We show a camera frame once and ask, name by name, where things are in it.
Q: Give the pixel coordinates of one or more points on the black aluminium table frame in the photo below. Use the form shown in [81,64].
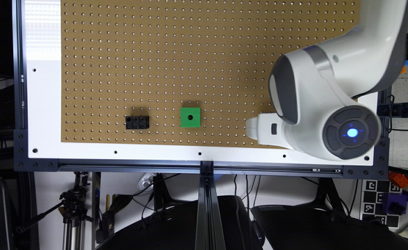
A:
[196,166]

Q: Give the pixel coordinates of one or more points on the black camera tripod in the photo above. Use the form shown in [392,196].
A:
[73,211]

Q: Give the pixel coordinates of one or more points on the black office chair right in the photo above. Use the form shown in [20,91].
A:
[293,228]

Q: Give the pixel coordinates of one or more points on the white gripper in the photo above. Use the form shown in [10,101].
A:
[266,129]

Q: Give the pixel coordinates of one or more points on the fiducial marker board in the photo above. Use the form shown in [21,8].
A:
[372,194]

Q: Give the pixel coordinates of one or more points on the brown perforated pegboard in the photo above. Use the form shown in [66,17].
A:
[153,57]

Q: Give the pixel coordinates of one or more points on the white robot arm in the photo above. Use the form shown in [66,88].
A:
[315,90]

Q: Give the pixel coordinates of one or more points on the white table plate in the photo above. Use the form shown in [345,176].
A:
[163,80]

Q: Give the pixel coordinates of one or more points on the aluminium centre strut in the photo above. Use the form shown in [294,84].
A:
[209,231]

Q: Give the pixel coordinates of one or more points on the orange block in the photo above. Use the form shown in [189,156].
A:
[398,179]

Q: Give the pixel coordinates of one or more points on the black office chair left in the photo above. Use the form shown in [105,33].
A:
[176,229]

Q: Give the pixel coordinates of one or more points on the black office chair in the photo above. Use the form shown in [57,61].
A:
[176,229]
[293,228]

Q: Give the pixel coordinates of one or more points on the green block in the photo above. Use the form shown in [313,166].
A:
[190,118]

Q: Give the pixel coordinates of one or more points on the purple block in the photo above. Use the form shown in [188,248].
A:
[394,203]

